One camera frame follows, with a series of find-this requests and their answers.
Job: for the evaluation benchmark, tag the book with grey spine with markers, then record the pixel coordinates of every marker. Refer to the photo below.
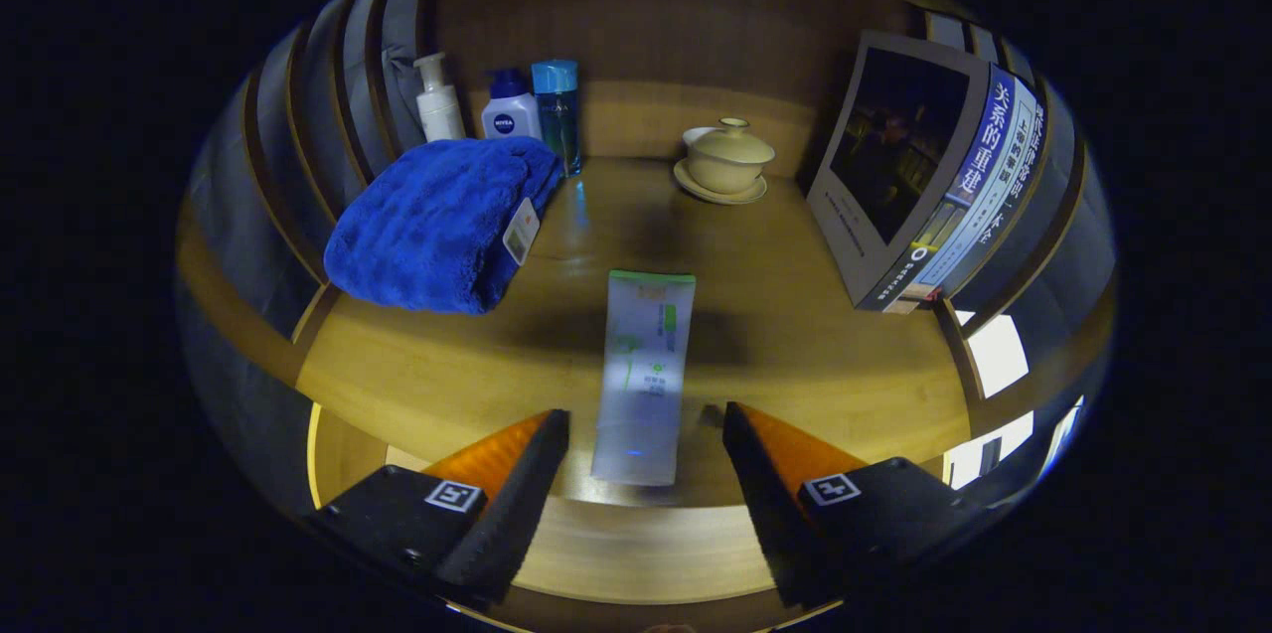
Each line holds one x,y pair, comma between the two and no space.
1016,156

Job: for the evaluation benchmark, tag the white tube with green cap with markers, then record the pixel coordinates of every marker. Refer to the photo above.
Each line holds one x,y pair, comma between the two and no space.
641,385

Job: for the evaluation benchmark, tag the wooden cabinet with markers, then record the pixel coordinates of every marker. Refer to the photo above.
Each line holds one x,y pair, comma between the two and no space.
676,37

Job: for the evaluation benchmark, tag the beige lidded teacup with saucer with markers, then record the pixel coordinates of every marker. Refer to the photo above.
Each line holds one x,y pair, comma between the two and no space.
725,166

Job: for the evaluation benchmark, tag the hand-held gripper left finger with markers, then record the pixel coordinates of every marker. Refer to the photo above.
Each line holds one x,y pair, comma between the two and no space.
507,514

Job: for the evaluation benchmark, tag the blue towel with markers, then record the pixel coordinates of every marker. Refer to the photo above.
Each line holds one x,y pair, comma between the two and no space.
427,226

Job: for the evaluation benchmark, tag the white pump bottle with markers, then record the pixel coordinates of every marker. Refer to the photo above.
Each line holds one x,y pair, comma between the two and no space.
440,111

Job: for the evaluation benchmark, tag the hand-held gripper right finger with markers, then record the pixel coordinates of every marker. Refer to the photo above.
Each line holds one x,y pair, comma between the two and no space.
775,514

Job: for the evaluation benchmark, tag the wooden countertop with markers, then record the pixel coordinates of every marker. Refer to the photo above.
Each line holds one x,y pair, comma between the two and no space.
775,355

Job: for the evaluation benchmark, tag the book with blue spine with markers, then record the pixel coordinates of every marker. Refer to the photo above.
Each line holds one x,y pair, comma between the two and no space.
894,156

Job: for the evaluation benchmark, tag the white bottle with blue cap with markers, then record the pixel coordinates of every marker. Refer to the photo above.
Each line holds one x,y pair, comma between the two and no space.
510,121

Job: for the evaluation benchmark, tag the blue translucent bottle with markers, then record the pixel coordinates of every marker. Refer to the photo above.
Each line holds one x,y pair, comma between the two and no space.
556,116

